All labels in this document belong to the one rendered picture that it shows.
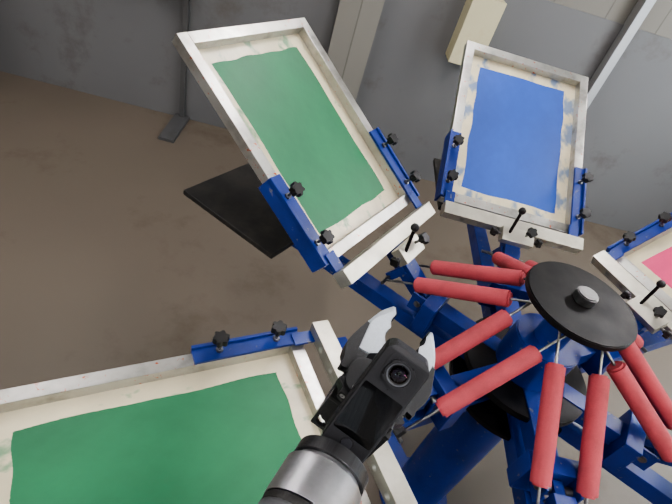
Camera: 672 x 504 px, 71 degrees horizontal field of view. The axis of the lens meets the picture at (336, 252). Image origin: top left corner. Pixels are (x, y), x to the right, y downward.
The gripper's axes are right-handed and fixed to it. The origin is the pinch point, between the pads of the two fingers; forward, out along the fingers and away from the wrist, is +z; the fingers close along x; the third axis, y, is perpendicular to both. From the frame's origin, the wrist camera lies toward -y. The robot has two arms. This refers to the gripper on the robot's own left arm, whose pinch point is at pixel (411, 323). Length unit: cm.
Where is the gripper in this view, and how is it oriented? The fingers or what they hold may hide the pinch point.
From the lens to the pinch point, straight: 56.7
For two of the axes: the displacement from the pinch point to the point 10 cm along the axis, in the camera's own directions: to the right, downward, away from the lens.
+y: -3.6, 6.5, 6.6
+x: 8.2, 5.7, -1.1
